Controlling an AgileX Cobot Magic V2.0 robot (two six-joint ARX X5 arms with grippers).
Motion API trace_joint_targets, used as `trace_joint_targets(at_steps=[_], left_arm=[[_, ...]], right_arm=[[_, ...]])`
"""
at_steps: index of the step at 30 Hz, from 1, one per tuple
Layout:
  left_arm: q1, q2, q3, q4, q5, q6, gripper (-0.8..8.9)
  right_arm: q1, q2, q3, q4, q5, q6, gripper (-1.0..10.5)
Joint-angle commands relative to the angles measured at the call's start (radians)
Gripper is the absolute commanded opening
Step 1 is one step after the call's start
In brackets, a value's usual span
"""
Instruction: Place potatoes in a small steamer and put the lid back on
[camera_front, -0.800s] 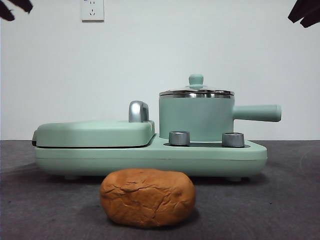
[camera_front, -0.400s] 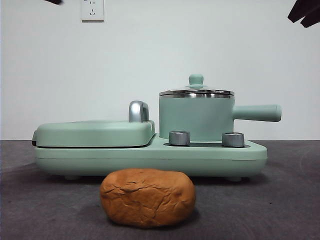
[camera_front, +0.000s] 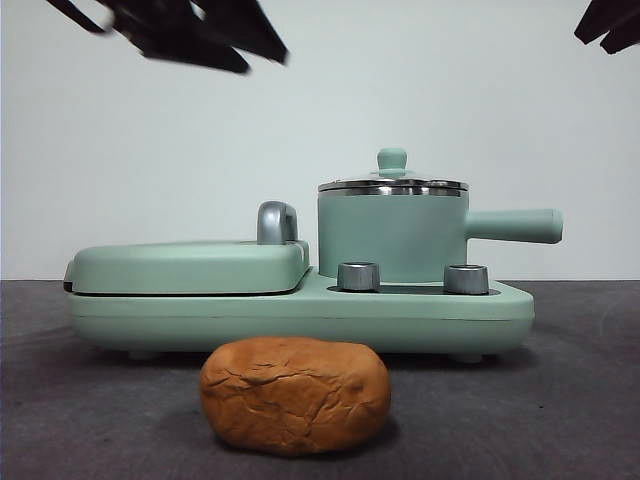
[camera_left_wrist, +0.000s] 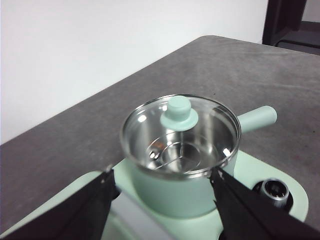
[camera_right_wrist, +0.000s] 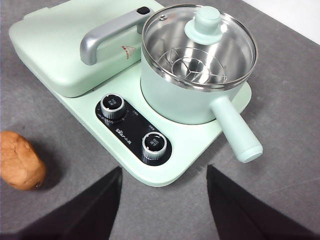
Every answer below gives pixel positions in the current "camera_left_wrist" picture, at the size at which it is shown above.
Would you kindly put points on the mint green breakfast machine base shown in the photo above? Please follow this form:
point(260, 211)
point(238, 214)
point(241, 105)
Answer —
point(250, 170)

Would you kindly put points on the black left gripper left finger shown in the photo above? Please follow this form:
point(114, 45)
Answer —
point(75, 215)

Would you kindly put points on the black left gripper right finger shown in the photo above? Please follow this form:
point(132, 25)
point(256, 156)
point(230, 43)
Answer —
point(250, 215)

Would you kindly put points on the mint green griddle cover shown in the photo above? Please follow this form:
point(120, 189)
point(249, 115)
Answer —
point(75, 184)

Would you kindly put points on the glass lid with green knob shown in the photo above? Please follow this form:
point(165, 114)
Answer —
point(178, 112)

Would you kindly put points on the silver control knob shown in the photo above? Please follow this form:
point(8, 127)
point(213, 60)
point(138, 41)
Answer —
point(273, 191)

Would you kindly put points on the dark frame structure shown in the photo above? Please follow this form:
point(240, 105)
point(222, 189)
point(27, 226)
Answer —
point(282, 22)

